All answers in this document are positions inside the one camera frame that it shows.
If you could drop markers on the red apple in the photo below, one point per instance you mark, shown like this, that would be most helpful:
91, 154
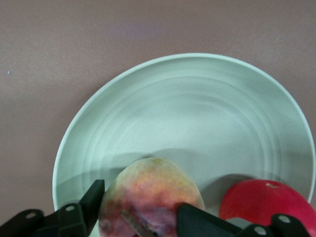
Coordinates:
261, 200

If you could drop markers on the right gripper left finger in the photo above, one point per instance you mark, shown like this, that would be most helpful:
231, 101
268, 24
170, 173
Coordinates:
71, 219

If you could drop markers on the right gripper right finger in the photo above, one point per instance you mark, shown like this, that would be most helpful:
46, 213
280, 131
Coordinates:
202, 224

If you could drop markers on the pale green plate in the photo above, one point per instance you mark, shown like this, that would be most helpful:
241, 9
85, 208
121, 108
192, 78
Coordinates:
185, 123

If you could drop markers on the yellow-red peach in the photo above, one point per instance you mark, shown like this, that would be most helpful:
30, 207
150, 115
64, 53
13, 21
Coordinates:
148, 192

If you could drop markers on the brown table cover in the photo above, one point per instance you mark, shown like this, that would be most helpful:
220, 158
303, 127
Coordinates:
49, 37

